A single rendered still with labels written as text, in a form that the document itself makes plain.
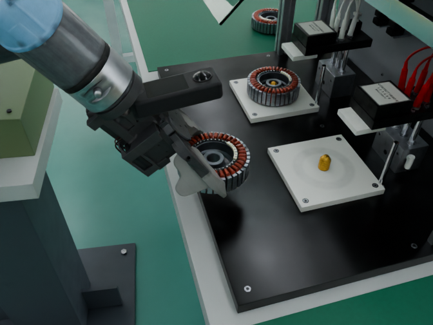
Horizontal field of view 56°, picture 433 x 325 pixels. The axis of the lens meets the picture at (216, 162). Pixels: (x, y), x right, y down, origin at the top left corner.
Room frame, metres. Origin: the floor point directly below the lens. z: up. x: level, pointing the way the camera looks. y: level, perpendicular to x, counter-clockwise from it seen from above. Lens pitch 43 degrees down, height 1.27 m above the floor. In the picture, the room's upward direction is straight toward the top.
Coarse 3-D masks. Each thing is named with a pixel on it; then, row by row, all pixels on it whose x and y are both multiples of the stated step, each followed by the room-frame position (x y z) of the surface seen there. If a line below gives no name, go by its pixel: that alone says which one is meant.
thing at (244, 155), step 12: (216, 132) 0.51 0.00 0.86; (192, 144) 0.48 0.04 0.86; (204, 144) 0.49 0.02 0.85; (216, 144) 0.49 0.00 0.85; (228, 144) 0.48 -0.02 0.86; (240, 144) 0.48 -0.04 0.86; (204, 156) 0.46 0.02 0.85; (216, 156) 0.47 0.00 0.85; (228, 156) 0.48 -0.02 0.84; (240, 156) 0.46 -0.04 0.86; (216, 168) 0.45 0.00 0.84; (228, 168) 0.43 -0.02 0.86; (240, 168) 0.43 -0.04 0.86; (228, 180) 0.41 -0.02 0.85; (240, 180) 0.42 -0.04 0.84; (204, 192) 0.41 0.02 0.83
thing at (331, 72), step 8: (320, 64) 0.80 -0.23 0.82; (328, 64) 0.79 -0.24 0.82; (320, 72) 0.80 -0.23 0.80; (328, 72) 0.77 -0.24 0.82; (336, 72) 0.76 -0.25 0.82; (344, 72) 0.76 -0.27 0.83; (352, 72) 0.76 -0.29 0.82; (328, 80) 0.76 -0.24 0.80; (336, 80) 0.74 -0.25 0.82; (344, 80) 0.75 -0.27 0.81; (352, 80) 0.76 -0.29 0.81; (328, 88) 0.76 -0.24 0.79; (336, 88) 0.75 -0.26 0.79; (344, 88) 0.75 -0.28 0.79; (328, 96) 0.75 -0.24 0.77; (336, 96) 0.75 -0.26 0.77
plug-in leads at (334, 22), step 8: (336, 0) 0.81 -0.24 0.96; (344, 0) 0.78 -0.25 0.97; (352, 0) 0.77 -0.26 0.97; (360, 0) 0.78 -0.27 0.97; (336, 24) 0.78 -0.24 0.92; (344, 24) 0.76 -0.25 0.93; (352, 24) 0.77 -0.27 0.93; (360, 24) 0.80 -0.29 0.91; (344, 32) 0.76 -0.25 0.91; (352, 32) 0.77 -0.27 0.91; (344, 40) 0.76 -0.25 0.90
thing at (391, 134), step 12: (384, 132) 0.56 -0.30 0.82; (396, 132) 0.56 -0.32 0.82; (408, 132) 0.56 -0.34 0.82; (372, 144) 0.58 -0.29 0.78; (384, 144) 0.55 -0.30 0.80; (408, 144) 0.53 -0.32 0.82; (420, 144) 0.53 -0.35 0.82; (384, 156) 0.54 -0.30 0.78; (396, 156) 0.52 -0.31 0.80; (420, 156) 0.52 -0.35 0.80; (396, 168) 0.51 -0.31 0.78
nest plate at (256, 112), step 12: (240, 84) 0.78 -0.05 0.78; (264, 84) 0.78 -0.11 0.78; (300, 84) 0.78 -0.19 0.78; (240, 96) 0.73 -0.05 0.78; (300, 96) 0.73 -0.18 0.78; (252, 108) 0.69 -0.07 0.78; (264, 108) 0.69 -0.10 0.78; (276, 108) 0.69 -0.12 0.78; (288, 108) 0.69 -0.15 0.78; (300, 108) 0.69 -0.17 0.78; (312, 108) 0.69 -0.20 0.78; (252, 120) 0.66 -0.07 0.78; (264, 120) 0.66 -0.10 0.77
